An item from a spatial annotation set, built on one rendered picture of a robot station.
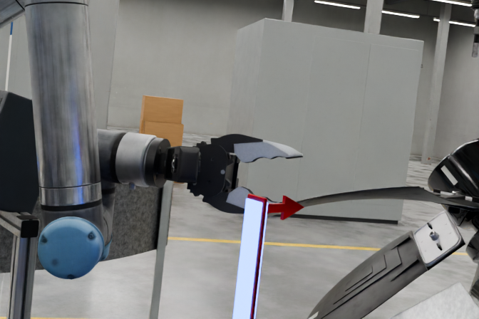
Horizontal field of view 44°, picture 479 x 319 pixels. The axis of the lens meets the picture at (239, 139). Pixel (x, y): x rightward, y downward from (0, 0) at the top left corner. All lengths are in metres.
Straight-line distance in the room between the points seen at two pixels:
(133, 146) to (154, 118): 7.85
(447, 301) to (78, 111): 0.51
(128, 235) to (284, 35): 4.56
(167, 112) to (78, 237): 8.00
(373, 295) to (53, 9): 0.58
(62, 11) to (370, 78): 6.60
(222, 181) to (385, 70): 6.57
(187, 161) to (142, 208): 1.99
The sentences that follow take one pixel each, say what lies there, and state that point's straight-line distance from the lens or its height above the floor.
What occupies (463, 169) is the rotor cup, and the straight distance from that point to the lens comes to 0.87.
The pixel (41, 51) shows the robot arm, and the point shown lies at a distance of 0.75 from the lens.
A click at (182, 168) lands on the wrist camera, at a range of 0.73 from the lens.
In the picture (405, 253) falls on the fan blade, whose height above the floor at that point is 1.08.
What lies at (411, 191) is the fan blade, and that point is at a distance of 0.59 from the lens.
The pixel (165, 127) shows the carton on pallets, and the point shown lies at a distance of 8.72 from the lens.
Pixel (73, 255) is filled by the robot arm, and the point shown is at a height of 1.08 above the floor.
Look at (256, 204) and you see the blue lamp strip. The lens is 0.55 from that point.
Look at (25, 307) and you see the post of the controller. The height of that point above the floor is 0.91.
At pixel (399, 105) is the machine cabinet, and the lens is 7.41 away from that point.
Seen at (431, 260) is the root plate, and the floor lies 1.09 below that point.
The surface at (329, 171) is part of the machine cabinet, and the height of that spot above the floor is 0.59.
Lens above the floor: 1.28
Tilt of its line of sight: 4 degrees down
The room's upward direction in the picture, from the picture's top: 6 degrees clockwise
